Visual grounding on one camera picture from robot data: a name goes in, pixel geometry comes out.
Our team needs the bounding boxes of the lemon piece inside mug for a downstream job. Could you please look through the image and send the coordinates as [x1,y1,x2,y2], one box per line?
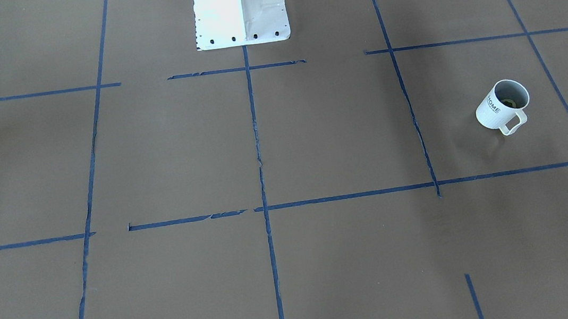
[501,98,519,109]

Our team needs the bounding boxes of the white mug with handle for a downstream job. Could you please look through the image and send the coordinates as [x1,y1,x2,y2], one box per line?
[475,79,531,136]

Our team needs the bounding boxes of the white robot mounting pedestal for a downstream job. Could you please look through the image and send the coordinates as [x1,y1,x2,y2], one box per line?
[193,0,291,51]

